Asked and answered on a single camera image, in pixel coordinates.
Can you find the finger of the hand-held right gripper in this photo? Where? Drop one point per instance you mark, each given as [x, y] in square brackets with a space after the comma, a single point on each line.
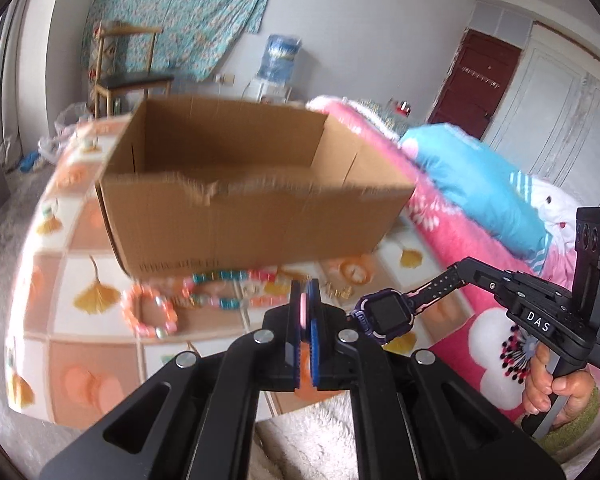
[477, 270]

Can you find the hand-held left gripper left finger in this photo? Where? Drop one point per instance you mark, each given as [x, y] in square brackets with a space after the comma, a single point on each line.
[296, 360]

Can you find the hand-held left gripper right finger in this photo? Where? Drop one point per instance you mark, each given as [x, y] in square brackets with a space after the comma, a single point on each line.
[314, 362]

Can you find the small pink trinket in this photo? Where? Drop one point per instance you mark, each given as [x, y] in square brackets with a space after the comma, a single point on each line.
[304, 310]

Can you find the dark purple smartwatch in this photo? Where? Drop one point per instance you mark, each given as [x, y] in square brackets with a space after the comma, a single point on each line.
[385, 315]

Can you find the cardboard box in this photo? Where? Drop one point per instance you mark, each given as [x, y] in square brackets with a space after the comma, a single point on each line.
[260, 210]

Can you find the person's right forearm green sleeve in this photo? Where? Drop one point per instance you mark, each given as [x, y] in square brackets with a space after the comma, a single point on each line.
[575, 430]

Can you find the person's right hand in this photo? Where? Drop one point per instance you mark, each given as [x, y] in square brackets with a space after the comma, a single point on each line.
[570, 390]

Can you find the pink floral blanket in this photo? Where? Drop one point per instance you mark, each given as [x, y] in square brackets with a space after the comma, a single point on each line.
[485, 340]

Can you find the small gold trinket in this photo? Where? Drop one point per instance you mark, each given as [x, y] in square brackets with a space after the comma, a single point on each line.
[337, 290]

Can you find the blue pillow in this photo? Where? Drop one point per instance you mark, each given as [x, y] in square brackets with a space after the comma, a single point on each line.
[475, 190]

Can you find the white wardrobe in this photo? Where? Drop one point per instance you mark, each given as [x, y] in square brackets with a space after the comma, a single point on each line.
[565, 125]

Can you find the red thermos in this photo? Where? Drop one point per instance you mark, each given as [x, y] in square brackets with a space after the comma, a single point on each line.
[404, 107]

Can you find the silver sequined pillow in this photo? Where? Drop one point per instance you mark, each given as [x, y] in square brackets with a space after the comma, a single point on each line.
[380, 112]

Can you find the dark red door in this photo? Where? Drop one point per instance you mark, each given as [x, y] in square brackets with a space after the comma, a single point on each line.
[475, 80]

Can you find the blue water bottle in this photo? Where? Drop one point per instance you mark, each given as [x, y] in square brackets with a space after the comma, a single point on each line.
[280, 57]

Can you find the wooden chair black seat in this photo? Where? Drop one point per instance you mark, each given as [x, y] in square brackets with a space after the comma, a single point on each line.
[130, 80]

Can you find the white plastic bag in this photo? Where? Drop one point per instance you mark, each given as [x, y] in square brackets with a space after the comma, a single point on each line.
[60, 135]

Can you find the blue item on floor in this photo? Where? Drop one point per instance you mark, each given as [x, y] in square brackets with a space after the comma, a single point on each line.
[30, 162]

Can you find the patterned chair cushion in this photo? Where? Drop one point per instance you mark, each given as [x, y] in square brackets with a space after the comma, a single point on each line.
[100, 57]

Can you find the wall socket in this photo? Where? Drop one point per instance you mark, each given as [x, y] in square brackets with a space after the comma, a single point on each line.
[225, 79]

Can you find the teal floral wall cloth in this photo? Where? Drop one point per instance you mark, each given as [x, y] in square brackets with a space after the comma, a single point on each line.
[190, 10]

